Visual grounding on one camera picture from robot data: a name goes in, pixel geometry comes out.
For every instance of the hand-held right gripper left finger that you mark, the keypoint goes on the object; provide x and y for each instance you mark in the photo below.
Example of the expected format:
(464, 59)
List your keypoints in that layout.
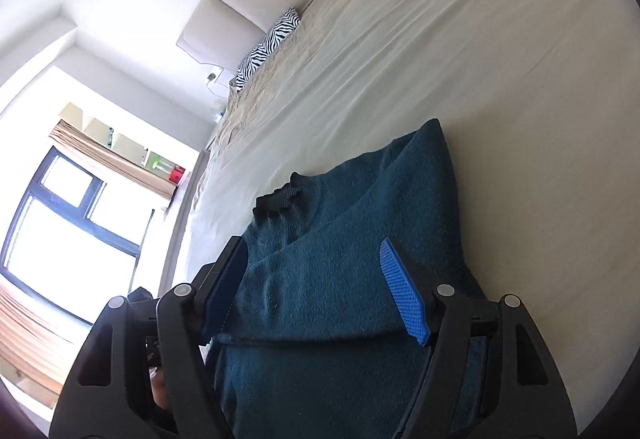
(224, 291)

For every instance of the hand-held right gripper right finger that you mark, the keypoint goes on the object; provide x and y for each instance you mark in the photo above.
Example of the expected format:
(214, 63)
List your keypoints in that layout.
(405, 294)

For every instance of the dark teal knit sweater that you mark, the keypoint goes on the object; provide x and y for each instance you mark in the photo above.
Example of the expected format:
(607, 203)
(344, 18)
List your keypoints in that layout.
(325, 294)

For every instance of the black framed window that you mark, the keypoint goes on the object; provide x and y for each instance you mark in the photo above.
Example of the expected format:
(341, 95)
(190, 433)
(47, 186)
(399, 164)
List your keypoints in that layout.
(65, 244)

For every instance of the beige curtain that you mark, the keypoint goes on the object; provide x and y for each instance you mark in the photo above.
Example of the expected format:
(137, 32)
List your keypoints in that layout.
(115, 164)
(35, 334)

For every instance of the red box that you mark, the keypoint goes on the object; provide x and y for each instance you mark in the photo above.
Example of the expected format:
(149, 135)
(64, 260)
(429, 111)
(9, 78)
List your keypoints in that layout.
(177, 175)

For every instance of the bed with beige sheet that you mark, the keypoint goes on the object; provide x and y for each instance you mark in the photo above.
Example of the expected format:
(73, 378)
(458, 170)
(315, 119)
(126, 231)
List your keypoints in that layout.
(450, 69)

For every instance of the zebra print pillow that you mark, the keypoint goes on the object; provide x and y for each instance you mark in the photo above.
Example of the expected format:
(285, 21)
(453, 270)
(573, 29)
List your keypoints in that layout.
(270, 44)

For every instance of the beige padded headboard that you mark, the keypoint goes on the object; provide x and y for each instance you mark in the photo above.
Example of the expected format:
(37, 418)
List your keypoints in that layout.
(235, 9)

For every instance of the white wall shelf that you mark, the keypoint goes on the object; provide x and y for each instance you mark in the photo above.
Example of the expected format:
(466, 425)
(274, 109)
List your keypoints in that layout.
(125, 144)

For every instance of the wall socket with charger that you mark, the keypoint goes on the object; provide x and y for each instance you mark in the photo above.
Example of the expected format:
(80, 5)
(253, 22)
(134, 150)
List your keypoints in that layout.
(216, 75)

